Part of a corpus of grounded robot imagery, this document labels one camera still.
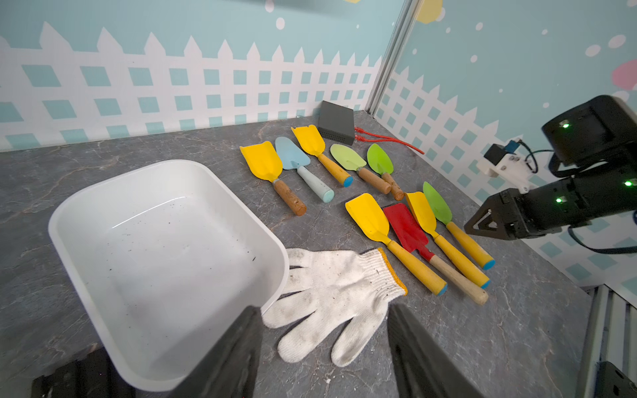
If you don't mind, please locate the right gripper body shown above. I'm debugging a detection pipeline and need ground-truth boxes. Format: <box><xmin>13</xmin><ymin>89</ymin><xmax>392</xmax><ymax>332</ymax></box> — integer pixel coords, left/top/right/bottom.
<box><xmin>517</xmin><ymin>164</ymin><xmax>636</xmax><ymax>234</ymax></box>

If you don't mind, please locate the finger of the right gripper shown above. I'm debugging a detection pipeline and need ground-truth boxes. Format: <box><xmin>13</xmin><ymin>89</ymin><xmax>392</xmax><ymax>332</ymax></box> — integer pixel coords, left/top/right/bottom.
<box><xmin>464</xmin><ymin>188</ymin><xmax>530</xmax><ymax>240</ymax></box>

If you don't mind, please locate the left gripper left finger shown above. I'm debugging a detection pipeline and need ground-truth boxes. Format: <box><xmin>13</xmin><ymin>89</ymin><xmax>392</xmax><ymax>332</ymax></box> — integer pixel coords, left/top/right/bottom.
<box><xmin>169</xmin><ymin>306</ymin><xmax>263</xmax><ymax>397</ymax></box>

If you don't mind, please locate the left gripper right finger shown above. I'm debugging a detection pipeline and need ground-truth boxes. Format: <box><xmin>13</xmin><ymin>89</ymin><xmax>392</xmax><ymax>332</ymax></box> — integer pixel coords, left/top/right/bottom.
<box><xmin>388</xmin><ymin>303</ymin><xmax>482</xmax><ymax>397</ymax></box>

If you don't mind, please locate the green trowel yellow handle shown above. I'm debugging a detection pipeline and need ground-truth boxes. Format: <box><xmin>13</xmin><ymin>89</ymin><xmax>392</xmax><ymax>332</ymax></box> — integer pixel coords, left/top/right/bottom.
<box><xmin>422</xmin><ymin>182</ymin><xmax>496</xmax><ymax>270</ymax></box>

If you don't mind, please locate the red shovel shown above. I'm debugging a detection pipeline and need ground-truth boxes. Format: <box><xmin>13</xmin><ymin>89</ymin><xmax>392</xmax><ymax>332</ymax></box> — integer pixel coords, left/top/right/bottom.
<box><xmin>383</xmin><ymin>203</ymin><xmax>489</xmax><ymax>305</ymax></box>

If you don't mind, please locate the white plastic storage box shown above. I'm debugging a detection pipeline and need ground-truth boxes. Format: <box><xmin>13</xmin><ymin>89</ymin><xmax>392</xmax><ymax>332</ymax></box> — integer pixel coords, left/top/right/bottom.
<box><xmin>48</xmin><ymin>159</ymin><xmax>290</xmax><ymax>392</ymax></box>

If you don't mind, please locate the green trowel wooden handle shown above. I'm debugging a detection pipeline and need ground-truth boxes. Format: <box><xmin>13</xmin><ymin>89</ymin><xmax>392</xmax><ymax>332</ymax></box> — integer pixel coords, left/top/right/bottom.
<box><xmin>367</xmin><ymin>144</ymin><xmax>405</xmax><ymax>202</ymax></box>

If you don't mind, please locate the large yellow shovel yellow handle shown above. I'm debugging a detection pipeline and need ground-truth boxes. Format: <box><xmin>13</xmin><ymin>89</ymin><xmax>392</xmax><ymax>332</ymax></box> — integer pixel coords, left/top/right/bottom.
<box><xmin>345</xmin><ymin>193</ymin><xmax>447</xmax><ymax>296</ymax></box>

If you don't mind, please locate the light green trowel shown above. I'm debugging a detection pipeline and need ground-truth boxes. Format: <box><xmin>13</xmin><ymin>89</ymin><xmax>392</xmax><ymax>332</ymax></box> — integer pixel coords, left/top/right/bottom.
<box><xmin>329</xmin><ymin>144</ymin><xmax>391</xmax><ymax>194</ymax></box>

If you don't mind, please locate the yellow shovel wooden handle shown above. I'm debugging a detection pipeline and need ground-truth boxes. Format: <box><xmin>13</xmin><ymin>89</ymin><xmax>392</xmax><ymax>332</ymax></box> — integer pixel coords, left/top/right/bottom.
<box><xmin>240</xmin><ymin>141</ymin><xmax>307</xmax><ymax>217</ymax></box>

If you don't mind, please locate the light blue trowel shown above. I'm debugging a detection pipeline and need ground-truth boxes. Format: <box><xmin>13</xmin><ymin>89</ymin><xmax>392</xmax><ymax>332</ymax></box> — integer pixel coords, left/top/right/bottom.
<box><xmin>275</xmin><ymin>137</ymin><xmax>334</xmax><ymax>203</ymax></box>

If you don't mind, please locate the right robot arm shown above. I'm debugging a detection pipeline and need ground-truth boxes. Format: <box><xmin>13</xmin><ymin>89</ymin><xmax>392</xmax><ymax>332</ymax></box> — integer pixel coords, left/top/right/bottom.
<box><xmin>464</xmin><ymin>95</ymin><xmax>636</xmax><ymax>245</ymax></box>

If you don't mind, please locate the black box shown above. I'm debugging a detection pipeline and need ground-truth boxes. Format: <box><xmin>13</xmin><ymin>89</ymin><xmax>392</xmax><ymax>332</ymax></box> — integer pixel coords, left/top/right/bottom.
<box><xmin>317</xmin><ymin>101</ymin><xmax>355</xmax><ymax>146</ymax></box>

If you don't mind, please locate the white work glove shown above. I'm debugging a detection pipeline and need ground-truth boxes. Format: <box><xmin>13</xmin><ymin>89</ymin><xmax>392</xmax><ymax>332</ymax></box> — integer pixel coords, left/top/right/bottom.
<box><xmin>263</xmin><ymin>248</ymin><xmax>408</xmax><ymax>367</ymax></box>

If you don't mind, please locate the black aluminium rail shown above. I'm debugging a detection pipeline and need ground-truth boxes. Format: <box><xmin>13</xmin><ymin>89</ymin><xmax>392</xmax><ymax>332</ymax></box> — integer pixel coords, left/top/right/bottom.
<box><xmin>31</xmin><ymin>348</ymin><xmax>136</xmax><ymax>398</ymax></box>

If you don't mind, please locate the red cable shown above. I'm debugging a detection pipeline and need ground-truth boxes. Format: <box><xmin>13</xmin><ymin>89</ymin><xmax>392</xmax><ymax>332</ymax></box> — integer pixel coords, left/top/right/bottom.
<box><xmin>353</xmin><ymin>126</ymin><xmax>426</xmax><ymax>155</ymax></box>

